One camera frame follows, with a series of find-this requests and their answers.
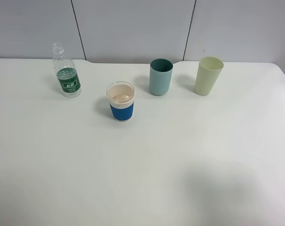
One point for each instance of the glass cup with blue sleeve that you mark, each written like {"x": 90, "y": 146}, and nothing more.
{"x": 121, "y": 97}

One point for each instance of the clear green-label water bottle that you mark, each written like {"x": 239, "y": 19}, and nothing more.
{"x": 65, "y": 72}

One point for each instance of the teal plastic cup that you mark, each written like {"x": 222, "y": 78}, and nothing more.
{"x": 160, "y": 76}

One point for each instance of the pale green plastic cup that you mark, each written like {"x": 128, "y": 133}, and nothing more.
{"x": 209, "y": 69}

